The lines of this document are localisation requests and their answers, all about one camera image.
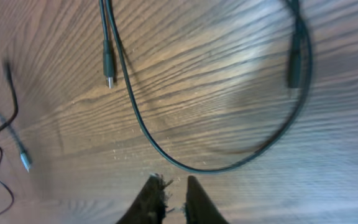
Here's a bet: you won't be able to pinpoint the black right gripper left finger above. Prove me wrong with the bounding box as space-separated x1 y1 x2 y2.
116 173 173 224

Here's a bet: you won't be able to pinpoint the black USB-A cable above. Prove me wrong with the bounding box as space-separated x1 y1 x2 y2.
0 60 33 172

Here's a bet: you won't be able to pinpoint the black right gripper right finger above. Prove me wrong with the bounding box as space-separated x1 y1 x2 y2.
185 175 229 224

